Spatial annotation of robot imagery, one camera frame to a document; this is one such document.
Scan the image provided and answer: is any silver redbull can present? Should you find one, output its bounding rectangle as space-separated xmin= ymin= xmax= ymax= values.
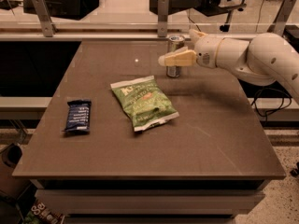
xmin=166 ymin=35 xmax=186 ymax=78

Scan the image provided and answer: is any right metal railing bracket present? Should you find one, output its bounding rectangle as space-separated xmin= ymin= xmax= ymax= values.
xmin=268 ymin=0 xmax=297 ymax=36

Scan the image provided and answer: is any middle metal railing bracket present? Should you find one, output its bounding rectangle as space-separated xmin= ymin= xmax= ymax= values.
xmin=157 ymin=0 xmax=169 ymax=37

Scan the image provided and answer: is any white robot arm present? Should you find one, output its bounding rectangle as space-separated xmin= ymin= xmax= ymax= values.
xmin=158 ymin=30 xmax=299 ymax=104

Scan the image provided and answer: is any blue snack bar wrapper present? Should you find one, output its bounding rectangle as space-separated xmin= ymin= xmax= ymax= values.
xmin=64 ymin=100 xmax=92 ymax=133

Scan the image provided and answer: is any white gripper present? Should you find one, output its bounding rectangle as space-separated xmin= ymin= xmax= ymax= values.
xmin=158 ymin=29 xmax=222 ymax=68

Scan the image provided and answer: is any black cable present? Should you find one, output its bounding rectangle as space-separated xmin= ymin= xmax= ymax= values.
xmin=250 ymin=87 xmax=293 ymax=123

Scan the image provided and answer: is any green chips bag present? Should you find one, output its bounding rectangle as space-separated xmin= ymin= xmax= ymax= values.
xmin=110 ymin=76 xmax=179 ymax=132

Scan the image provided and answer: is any brown cardboard box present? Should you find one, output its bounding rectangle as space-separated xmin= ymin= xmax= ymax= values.
xmin=0 ymin=144 xmax=30 ymax=200

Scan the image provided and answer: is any metal railing bracket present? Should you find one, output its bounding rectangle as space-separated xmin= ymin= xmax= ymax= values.
xmin=157 ymin=0 xmax=169 ymax=37
xmin=31 ymin=0 xmax=56 ymax=37
xmin=268 ymin=0 xmax=297 ymax=36

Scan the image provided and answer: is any left metal railing bracket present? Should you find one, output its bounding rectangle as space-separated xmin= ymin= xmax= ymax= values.
xmin=31 ymin=0 xmax=56 ymax=37

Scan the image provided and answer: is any magazine under table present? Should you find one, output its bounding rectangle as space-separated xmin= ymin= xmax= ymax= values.
xmin=22 ymin=200 xmax=64 ymax=224

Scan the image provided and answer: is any black box left background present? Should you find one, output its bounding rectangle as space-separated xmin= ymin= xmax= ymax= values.
xmin=22 ymin=0 xmax=101 ymax=21

